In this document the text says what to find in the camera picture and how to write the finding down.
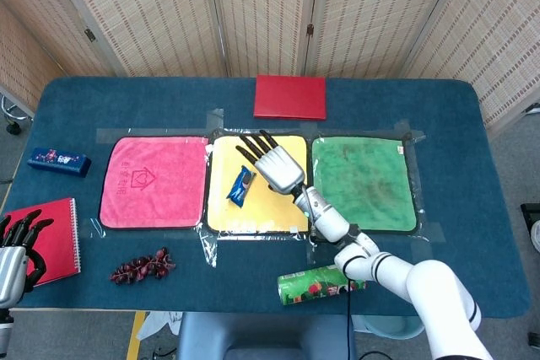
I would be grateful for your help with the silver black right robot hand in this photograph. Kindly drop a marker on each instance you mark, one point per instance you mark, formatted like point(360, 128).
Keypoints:
point(280, 170)

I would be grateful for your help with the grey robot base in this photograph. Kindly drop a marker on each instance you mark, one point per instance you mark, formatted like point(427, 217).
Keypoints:
point(261, 336)

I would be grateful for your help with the pink towel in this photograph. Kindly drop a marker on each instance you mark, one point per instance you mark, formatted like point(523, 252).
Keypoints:
point(160, 191)

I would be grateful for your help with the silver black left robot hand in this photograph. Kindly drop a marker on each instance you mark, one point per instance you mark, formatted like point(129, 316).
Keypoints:
point(12, 259)

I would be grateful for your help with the red folded cloth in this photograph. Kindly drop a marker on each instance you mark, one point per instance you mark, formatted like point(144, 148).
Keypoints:
point(290, 98)

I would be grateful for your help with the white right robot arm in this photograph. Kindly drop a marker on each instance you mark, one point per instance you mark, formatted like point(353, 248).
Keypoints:
point(426, 284)

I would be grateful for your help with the red spiral notebook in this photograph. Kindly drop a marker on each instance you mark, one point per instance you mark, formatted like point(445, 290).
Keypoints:
point(59, 233)

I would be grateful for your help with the clear tape strip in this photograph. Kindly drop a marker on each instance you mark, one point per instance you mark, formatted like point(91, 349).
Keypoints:
point(208, 248)
point(316, 252)

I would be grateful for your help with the chrome stool base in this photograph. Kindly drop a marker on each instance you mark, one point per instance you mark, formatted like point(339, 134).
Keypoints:
point(14, 113)

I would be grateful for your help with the yellow towel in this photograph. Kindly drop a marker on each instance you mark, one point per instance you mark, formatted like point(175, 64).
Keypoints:
point(270, 212)

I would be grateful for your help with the dark red grape bunch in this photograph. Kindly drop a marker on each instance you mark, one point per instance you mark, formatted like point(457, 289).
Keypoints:
point(141, 267)

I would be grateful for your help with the woven folding screen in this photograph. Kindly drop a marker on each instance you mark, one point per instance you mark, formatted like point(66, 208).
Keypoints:
point(261, 14)

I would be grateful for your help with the green Pringles can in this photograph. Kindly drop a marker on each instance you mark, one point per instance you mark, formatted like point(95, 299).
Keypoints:
point(312, 288)

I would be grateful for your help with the light blue bin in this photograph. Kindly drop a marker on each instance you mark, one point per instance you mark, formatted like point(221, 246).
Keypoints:
point(392, 326)

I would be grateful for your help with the blue carpet table cover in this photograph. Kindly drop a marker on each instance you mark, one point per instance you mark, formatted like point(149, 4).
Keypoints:
point(455, 191)

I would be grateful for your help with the white crumpled paper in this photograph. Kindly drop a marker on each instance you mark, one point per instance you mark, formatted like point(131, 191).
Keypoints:
point(162, 324)

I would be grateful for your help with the blue snack packet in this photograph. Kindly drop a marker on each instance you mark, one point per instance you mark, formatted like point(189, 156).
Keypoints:
point(239, 188)

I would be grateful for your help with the dark blue printed box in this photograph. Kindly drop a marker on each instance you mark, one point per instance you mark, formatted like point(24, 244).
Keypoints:
point(59, 161)

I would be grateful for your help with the green towel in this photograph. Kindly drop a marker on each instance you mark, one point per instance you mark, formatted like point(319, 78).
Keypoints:
point(363, 183)

